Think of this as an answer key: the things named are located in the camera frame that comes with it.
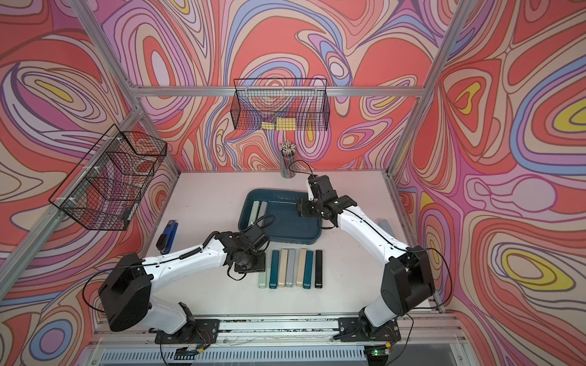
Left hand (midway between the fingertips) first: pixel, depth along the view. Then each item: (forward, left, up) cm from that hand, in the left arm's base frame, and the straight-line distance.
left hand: (265, 269), depth 82 cm
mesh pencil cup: (+50, -7, +13) cm, 53 cm away
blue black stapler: (+13, +43, -3) cm, 45 cm away
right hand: (+18, -14, +11) cm, 25 cm away
